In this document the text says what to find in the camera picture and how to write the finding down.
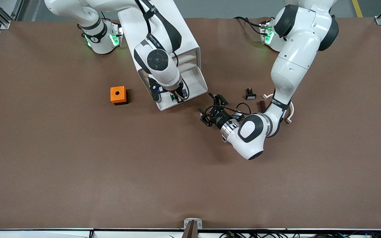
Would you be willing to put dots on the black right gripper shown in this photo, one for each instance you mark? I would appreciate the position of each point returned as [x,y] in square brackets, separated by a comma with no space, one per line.
[178,95]

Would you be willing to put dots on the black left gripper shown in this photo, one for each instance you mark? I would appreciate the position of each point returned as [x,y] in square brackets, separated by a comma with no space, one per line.
[219,118]

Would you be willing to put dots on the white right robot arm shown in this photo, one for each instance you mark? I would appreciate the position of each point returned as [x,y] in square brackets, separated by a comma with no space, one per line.
[157,59]

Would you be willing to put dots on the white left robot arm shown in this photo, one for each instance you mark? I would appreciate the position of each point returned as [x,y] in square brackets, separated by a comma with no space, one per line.
[293,66]

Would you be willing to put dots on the white drawer cabinet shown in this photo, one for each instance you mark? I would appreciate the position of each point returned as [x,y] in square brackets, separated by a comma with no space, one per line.
[189,36]

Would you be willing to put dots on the orange button box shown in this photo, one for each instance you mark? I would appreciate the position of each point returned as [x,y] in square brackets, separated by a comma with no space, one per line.
[117,95]

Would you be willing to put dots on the brown terminal block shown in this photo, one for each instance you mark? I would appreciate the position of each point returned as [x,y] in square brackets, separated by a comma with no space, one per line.
[263,105]

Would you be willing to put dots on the brown table cover sheet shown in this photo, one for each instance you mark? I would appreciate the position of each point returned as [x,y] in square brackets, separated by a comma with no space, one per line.
[190,172]

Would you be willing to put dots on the yellow floor tape strip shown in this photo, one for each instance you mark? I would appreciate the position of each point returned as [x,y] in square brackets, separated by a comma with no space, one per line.
[357,8]

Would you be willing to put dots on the white flat panel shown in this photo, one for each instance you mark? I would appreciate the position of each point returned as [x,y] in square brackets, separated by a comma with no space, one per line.
[28,234]

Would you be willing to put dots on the black white rectangular switch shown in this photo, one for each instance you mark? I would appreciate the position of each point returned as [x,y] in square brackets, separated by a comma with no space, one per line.
[250,95]

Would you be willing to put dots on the white curved bracket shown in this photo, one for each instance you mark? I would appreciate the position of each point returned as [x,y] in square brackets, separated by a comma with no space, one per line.
[292,115]

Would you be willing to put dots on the grey metal mounting bracket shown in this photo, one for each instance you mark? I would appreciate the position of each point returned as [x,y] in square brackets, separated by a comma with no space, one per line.
[187,223]

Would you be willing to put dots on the brown camera post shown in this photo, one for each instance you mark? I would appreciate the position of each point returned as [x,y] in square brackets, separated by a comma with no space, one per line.
[192,231]

